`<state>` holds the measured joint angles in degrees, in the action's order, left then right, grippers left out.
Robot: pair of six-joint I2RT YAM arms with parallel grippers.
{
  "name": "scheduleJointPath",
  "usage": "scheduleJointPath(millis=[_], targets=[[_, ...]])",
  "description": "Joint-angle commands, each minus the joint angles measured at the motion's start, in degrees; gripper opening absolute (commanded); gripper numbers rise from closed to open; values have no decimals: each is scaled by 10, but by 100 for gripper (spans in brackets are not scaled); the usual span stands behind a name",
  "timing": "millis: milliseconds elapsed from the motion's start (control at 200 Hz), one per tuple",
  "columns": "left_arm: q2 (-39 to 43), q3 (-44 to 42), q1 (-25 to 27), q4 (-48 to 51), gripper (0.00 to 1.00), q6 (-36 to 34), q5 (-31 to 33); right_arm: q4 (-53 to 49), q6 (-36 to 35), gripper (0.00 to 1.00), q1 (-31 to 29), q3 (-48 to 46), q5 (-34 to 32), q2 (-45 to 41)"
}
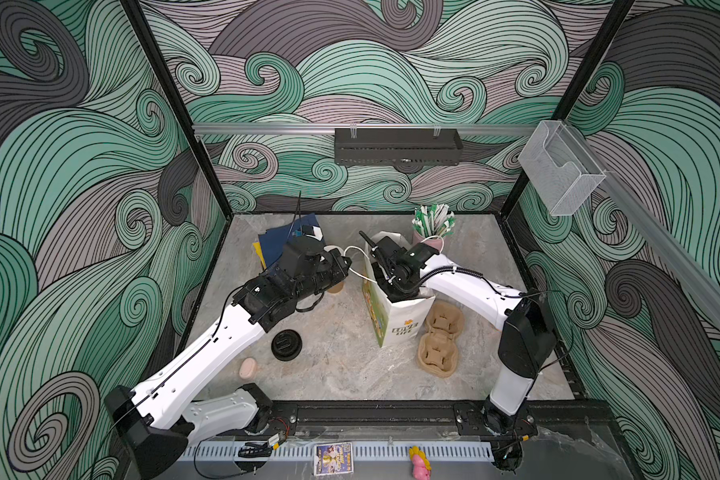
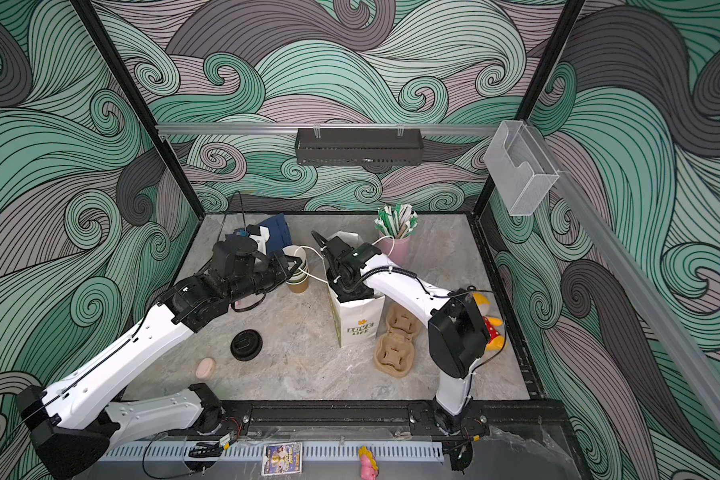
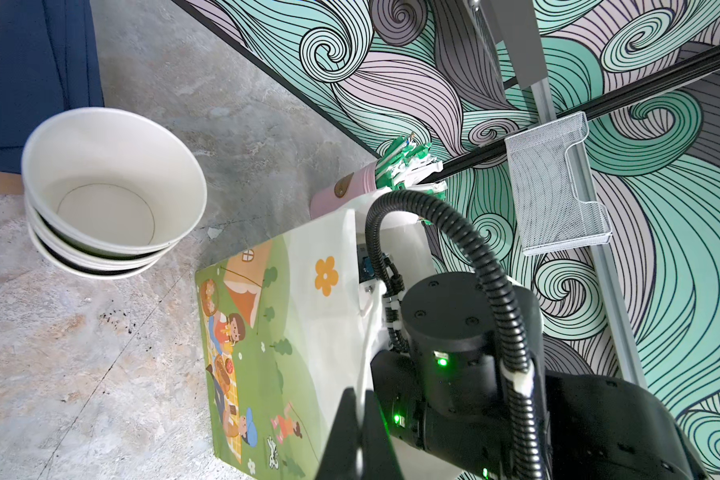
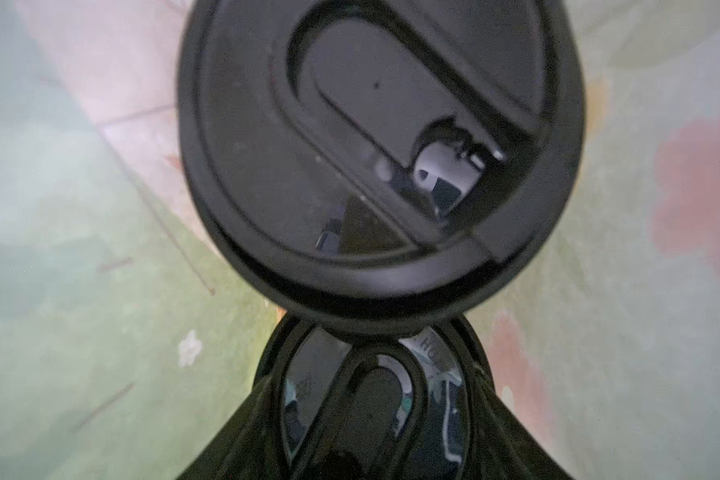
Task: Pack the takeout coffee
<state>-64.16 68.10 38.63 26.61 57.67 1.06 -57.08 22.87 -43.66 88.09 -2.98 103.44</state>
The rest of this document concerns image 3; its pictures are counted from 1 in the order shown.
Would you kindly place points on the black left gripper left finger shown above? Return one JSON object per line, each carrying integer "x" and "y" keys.
{"x": 340, "y": 457}

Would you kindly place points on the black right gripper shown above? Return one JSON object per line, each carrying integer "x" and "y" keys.
{"x": 447, "y": 396}

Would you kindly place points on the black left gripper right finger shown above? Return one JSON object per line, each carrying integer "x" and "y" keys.
{"x": 377, "y": 455}

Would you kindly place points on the white green paper takeout bag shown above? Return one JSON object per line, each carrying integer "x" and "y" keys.
{"x": 283, "y": 326}

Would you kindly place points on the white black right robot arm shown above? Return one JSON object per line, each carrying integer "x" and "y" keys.
{"x": 565, "y": 426}

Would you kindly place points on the pink metal straw bucket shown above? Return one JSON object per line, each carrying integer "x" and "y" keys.
{"x": 347, "y": 188}

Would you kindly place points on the green white wrapped straws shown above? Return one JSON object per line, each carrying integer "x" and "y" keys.
{"x": 405, "y": 162}

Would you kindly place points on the stack of paper cups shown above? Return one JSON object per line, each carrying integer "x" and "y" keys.
{"x": 108, "y": 192}

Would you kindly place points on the navy blue napkin stack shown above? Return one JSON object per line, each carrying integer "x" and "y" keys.
{"x": 48, "y": 65}

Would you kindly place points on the clear acrylic wall holder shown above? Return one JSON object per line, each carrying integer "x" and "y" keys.
{"x": 555, "y": 201}

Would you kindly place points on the black cage frame post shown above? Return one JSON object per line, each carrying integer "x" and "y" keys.
{"x": 672, "y": 78}

